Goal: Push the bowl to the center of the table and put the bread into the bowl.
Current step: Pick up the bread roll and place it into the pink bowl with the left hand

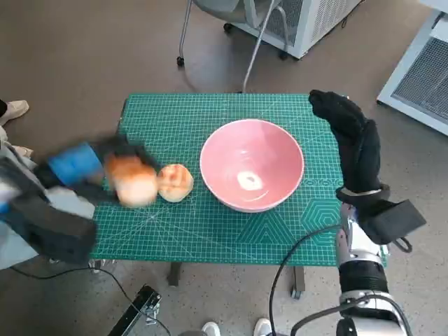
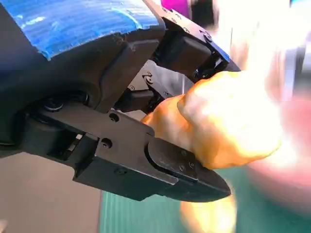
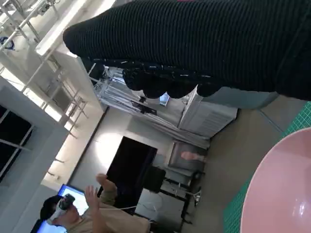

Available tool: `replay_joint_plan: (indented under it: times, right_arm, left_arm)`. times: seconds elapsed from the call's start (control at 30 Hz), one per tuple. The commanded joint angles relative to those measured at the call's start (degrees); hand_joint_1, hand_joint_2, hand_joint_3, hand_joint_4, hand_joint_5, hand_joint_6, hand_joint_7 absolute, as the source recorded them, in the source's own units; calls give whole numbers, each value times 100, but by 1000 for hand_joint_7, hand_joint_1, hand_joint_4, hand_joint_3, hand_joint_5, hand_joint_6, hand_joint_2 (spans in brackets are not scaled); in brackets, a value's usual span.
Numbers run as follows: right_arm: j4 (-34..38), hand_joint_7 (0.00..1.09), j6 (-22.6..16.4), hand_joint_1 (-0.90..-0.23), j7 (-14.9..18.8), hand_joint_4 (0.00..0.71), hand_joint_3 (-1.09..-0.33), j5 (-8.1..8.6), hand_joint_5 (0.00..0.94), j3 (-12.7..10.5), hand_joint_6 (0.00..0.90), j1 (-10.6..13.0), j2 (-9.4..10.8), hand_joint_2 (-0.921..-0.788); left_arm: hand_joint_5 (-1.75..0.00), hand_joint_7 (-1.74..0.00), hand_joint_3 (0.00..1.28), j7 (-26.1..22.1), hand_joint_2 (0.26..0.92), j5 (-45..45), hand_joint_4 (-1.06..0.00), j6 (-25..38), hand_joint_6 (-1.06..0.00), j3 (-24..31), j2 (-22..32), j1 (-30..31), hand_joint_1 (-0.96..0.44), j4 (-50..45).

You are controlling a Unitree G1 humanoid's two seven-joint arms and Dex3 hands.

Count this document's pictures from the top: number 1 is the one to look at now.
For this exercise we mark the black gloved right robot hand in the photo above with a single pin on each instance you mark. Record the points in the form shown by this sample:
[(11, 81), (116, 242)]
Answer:
[(362, 157)]

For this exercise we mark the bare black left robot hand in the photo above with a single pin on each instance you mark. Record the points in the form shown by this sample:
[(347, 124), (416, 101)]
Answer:
[(73, 164)]

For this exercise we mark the long striped toy bread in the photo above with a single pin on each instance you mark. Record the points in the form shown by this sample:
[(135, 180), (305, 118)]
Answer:
[(134, 185)]

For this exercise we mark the round toy bread bun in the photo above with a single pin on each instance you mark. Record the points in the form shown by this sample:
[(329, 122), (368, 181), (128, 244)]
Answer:
[(176, 183)]

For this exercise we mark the pink bowl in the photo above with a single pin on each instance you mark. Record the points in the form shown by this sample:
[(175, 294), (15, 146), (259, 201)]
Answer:
[(252, 154)]

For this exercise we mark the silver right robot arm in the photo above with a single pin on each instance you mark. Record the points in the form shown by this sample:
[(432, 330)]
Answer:
[(364, 276)]

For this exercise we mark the white cabinet with grey grille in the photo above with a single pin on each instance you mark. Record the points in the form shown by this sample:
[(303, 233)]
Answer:
[(423, 80)]

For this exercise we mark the dark table leg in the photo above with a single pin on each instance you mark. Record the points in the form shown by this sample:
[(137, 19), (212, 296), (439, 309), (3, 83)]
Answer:
[(174, 274), (298, 281)]

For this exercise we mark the white mesh cabinet on casters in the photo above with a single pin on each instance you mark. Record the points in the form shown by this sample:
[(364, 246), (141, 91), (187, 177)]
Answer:
[(315, 21)]

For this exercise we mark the green cutting mat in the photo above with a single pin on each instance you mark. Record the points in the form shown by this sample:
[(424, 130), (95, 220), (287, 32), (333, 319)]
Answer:
[(210, 231)]

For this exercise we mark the black metal stand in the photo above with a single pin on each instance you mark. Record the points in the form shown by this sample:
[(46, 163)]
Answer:
[(140, 309)]

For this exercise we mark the white shoe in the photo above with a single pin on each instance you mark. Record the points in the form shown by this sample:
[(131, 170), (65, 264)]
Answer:
[(211, 329), (262, 328)]

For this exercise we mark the grey chair with metal legs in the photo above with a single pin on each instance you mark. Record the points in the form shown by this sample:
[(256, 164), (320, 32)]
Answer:
[(224, 7)]

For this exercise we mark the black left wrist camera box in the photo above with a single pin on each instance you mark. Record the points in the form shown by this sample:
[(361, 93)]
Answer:
[(59, 231)]

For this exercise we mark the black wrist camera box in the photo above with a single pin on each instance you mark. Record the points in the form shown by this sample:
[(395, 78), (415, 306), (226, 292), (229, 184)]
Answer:
[(59, 231), (388, 224)]

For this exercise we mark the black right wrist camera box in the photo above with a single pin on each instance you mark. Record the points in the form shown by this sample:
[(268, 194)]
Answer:
[(388, 224)]

